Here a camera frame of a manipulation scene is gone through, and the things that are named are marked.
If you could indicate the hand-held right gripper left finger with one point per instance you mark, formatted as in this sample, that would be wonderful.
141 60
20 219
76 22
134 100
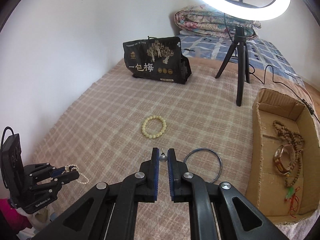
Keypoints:
156 170

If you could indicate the black printed bag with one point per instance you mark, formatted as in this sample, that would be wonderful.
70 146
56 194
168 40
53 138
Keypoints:
150 62

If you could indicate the floral folded quilt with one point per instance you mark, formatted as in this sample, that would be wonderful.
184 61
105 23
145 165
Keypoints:
200 22

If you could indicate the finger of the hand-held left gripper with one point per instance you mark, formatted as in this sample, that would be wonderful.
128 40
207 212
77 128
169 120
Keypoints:
58 171
68 177

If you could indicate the pink clothing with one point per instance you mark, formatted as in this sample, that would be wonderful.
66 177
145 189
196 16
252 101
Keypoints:
12 212

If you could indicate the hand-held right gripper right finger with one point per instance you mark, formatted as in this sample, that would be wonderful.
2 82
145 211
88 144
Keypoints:
170 170

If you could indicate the pearl earring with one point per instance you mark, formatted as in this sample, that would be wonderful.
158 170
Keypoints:
162 158

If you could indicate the dark thin bangle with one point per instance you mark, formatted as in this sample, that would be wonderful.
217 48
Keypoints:
220 166

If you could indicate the gold wrist watch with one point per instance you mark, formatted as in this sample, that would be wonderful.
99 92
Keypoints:
279 155

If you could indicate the cardboard box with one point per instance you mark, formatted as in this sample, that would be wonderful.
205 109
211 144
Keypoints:
270 192

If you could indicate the black tripod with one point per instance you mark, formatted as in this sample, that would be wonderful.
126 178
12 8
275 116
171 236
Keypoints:
241 80

